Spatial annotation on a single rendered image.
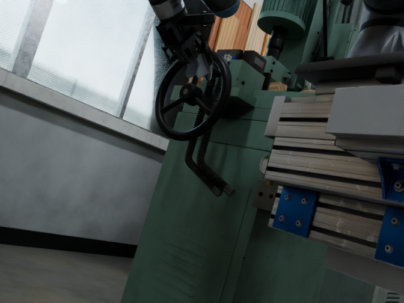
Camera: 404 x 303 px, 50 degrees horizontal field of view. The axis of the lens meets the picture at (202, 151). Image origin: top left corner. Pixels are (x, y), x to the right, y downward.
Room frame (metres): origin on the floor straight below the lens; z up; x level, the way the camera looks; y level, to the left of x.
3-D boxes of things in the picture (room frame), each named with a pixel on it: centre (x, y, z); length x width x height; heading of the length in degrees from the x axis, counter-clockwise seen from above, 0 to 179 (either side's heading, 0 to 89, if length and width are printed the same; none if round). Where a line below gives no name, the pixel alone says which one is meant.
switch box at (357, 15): (1.66, -0.47, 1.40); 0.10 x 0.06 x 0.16; 138
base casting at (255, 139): (1.61, -0.23, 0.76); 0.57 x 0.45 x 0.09; 138
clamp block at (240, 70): (1.36, -0.03, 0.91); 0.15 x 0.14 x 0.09; 48
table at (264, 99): (1.43, -0.09, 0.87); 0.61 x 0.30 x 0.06; 48
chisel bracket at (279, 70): (1.53, -0.16, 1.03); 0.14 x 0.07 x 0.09; 138
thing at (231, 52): (1.36, -0.04, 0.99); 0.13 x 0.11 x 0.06; 48
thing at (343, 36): (1.58, -0.41, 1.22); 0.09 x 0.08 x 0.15; 138
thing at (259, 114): (1.47, -0.11, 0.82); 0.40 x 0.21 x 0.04; 48
